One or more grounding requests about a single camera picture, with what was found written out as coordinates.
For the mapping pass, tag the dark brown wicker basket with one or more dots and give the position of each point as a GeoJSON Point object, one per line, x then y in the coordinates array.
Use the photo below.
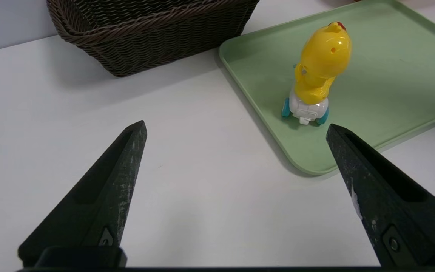
{"type": "Point", "coordinates": [145, 37]}

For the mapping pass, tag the yellow duck toy on wheels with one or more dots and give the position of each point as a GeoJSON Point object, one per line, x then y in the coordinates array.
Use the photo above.
{"type": "Point", "coordinates": [323, 60]}

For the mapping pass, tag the green plastic tray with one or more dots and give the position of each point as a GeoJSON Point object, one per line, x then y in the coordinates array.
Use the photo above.
{"type": "Point", "coordinates": [391, 94]}

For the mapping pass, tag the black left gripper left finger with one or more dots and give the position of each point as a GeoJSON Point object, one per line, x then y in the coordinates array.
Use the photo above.
{"type": "Point", "coordinates": [89, 211]}

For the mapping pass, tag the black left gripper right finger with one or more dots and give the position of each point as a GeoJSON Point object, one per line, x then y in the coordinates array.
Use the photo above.
{"type": "Point", "coordinates": [387, 196]}

